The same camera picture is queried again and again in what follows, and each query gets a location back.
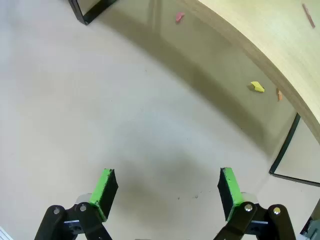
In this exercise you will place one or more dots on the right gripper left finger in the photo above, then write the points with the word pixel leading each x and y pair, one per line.
pixel 103 195

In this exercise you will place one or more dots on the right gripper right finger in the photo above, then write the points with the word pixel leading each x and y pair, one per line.
pixel 230 195

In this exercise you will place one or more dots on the orange paper scrap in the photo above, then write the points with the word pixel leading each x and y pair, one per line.
pixel 280 95

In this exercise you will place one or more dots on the yellow paper scrap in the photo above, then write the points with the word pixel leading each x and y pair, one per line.
pixel 257 86

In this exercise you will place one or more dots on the pink paper scrap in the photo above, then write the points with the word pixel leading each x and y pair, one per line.
pixel 179 17

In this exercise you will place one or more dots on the wooden shelf unit black frame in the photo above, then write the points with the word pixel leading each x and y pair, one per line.
pixel 275 37

